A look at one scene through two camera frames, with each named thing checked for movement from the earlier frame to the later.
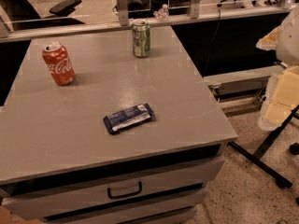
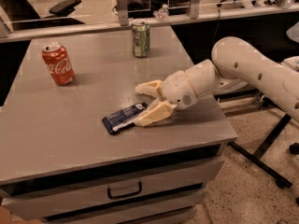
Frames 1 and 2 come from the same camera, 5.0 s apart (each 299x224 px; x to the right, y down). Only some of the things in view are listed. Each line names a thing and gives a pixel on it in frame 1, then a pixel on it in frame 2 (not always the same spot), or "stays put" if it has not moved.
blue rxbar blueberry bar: (129, 117) stays put
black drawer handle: (138, 192) stays put
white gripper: (289, 44) -> (177, 89)
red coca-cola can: (58, 61) stays put
